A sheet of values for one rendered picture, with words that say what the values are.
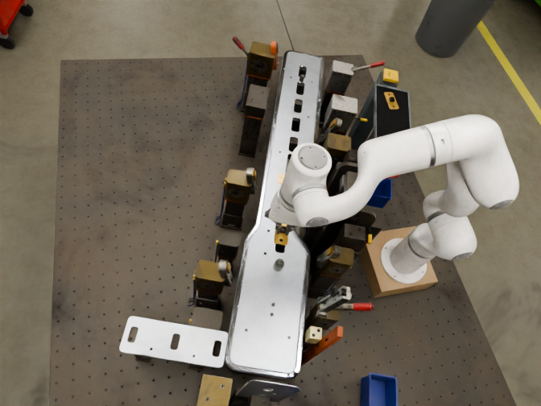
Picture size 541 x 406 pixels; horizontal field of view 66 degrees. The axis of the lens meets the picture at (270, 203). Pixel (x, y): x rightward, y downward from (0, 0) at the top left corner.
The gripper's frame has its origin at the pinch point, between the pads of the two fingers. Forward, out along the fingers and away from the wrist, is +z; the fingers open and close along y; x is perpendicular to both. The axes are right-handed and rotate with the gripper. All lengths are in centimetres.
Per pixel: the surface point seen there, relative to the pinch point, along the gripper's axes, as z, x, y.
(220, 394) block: 21.2, 40.6, 8.0
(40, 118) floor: 126, -109, 150
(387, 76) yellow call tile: 12, -81, -34
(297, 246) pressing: 27.5, -8.1, -8.7
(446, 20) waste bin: 95, -264, -119
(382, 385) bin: 57, 25, -50
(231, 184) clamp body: 23.2, -24.6, 17.2
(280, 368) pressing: 27.3, 30.8, -7.9
